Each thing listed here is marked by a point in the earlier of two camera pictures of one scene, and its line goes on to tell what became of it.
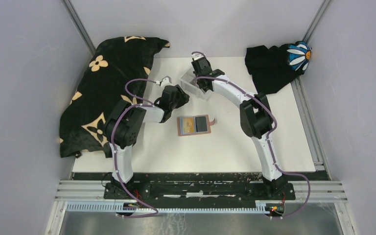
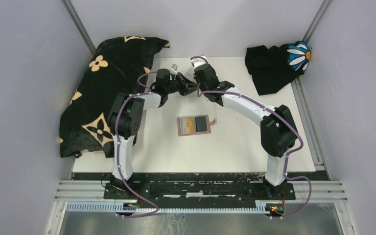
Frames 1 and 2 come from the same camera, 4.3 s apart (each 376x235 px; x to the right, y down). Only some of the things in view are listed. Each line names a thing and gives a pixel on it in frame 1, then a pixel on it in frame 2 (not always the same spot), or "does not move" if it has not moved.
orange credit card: [188, 125] does not move
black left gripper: [184, 97] -> [187, 86]
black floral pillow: [119, 70] does not move
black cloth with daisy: [273, 68] does not move
